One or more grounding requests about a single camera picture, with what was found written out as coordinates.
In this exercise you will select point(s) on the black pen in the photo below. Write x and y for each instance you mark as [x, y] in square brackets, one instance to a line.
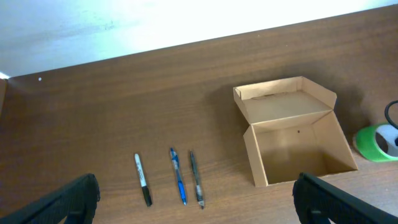
[198, 188]

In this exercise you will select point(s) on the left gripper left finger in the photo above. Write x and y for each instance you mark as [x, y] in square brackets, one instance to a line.
[75, 202]

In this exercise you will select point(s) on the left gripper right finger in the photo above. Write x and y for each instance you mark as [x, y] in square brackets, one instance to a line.
[317, 201]

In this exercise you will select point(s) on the black and white marker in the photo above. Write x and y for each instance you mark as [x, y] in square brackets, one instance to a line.
[142, 179]

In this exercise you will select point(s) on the blue pen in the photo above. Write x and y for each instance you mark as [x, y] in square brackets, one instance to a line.
[176, 164]

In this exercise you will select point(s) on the green tape roll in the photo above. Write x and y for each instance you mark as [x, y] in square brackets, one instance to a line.
[377, 143]

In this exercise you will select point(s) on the open cardboard box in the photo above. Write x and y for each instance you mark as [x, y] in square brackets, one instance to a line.
[292, 129]

